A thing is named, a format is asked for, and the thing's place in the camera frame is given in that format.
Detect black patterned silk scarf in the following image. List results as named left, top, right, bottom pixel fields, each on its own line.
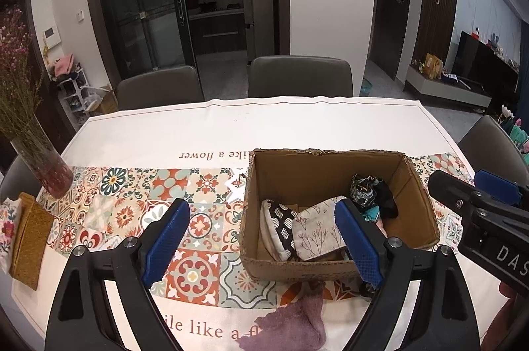
left=350, top=174, right=399, bottom=222

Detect purple microfiber cloth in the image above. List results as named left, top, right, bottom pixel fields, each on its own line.
left=237, top=282, right=326, bottom=351

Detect beige floral fabric pouch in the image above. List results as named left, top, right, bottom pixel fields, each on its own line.
left=292, top=196, right=346, bottom=261

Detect black white patterned pouch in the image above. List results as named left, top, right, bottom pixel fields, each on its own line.
left=259, top=199, right=298, bottom=261

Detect pink fluffy headband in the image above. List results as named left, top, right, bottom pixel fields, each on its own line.
left=375, top=218, right=388, bottom=238

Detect person right hand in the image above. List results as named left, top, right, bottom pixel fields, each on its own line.
left=481, top=282, right=528, bottom=350

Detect grey chair right side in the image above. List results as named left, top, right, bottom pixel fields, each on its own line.
left=458, top=115, right=528, bottom=185

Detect grey chair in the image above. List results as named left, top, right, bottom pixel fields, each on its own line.
left=458, top=115, right=528, bottom=185
left=248, top=55, right=353, bottom=98
left=117, top=65, right=204, bottom=111

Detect woven tissue box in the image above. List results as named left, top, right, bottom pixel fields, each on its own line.
left=1, top=193, right=54, bottom=290

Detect low tv cabinet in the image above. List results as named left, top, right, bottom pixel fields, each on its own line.
left=406, top=66, right=491, bottom=108

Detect glass vase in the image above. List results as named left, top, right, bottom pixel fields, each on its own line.
left=11, top=116, right=73, bottom=199

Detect patterned tablecloth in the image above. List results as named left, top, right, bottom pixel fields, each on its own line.
left=10, top=97, right=514, bottom=351

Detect brown cardboard box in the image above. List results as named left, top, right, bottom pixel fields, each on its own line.
left=240, top=150, right=440, bottom=285

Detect grey chair back centre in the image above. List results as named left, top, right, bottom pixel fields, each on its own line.
left=248, top=55, right=353, bottom=98

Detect white shoe rack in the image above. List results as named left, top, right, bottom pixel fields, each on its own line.
left=48, top=55, right=104, bottom=130

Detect dried pink flowers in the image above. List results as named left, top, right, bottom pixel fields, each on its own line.
left=1, top=4, right=43, bottom=141

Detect grey chair back left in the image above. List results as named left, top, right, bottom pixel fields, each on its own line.
left=117, top=65, right=204, bottom=111

